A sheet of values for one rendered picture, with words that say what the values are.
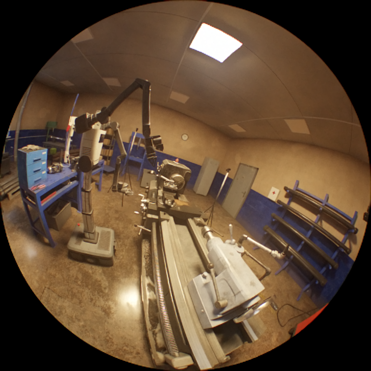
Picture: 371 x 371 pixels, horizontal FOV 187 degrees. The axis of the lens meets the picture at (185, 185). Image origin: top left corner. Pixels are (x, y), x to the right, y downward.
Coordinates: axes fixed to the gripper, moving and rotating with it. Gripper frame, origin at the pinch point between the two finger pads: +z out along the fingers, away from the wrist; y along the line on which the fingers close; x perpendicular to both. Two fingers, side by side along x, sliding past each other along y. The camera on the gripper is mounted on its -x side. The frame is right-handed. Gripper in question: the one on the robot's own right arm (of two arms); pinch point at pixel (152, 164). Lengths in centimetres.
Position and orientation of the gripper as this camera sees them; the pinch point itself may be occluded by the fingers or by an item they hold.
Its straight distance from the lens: 89.7
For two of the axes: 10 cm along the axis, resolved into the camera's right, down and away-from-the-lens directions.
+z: 1.4, 8.8, 4.5
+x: -9.1, 2.9, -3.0
